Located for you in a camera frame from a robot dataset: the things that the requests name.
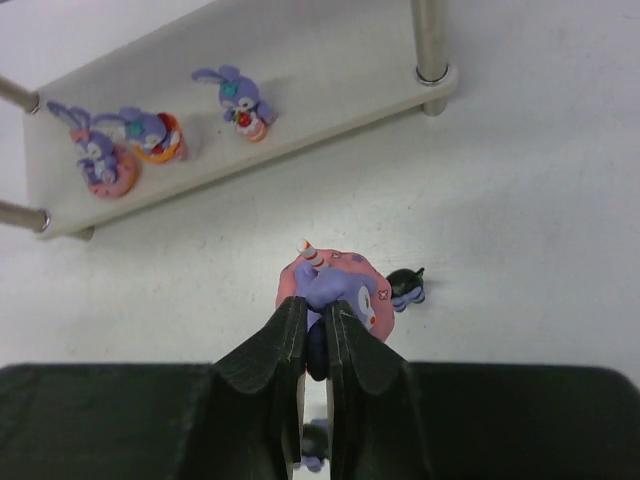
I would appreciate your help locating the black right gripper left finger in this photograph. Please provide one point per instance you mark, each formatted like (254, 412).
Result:
(237, 418)

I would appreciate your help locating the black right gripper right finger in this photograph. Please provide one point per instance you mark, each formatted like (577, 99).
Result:
(395, 419)

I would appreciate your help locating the black-hat striped bunny toy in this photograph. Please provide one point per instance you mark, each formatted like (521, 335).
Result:
(315, 448)
(407, 288)

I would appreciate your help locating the sitting bunny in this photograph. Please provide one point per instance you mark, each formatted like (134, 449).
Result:
(109, 169)

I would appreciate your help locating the bunny holding strawberry cake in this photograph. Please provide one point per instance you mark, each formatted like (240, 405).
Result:
(241, 100)

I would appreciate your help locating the white two-tier shelf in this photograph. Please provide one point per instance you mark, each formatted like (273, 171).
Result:
(198, 91)

